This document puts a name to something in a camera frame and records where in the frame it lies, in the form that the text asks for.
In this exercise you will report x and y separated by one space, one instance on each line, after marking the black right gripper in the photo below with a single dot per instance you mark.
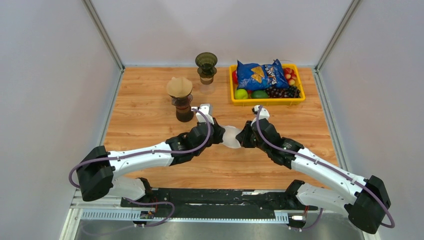
243 136

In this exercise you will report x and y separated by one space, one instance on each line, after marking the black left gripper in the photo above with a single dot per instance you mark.
219 132

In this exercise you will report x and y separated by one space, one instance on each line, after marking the white paper sheet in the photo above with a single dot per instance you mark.
229 137

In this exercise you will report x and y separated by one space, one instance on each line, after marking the brown paper coffee filter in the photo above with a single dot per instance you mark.
179 87

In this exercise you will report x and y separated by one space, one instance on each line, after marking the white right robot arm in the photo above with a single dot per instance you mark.
363 200

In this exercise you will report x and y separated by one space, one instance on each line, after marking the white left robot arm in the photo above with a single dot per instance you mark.
102 173

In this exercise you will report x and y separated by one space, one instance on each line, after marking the red-black coffee carafe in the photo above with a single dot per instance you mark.
183 110

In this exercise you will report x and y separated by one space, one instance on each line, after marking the yellow plastic bin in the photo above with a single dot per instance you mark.
267 101

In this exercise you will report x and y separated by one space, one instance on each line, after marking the yellow-green lime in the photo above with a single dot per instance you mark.
241 94

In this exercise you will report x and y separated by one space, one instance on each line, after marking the dark green lime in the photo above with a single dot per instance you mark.
259 94

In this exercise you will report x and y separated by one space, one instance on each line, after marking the clear glass with brown sleeve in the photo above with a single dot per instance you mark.
207 86

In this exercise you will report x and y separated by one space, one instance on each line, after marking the blue chips bag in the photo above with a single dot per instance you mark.
254 76

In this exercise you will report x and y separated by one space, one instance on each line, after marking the dark purple grape bunch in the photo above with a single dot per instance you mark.
292 92

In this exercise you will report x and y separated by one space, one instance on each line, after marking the red fruit in bin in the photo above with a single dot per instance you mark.
234 77

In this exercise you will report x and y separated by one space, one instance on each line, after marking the red-yellow small fruits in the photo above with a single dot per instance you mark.
290 75

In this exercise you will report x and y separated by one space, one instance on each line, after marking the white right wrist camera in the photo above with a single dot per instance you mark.
260 113

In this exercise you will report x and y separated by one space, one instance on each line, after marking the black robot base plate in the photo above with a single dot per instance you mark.
227 204

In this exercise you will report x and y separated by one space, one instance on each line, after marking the aluminium frame rail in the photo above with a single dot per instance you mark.
120 209

